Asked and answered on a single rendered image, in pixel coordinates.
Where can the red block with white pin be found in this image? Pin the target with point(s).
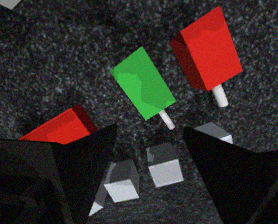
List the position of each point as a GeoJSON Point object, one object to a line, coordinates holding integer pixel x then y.
{"type": "Point", "coordinates": [206, 54]}

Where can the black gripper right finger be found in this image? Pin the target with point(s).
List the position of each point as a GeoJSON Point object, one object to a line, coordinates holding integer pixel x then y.
{"type": "Point", "coordinates": [240, 182]}

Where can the red tray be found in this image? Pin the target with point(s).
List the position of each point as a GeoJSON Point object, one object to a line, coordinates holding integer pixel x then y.
{"type": "Point", "coordinates": [73, 124]}

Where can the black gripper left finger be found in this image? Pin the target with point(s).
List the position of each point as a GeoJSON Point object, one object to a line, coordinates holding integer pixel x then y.
{"type": "Point", "coordinates": [75, 169]}

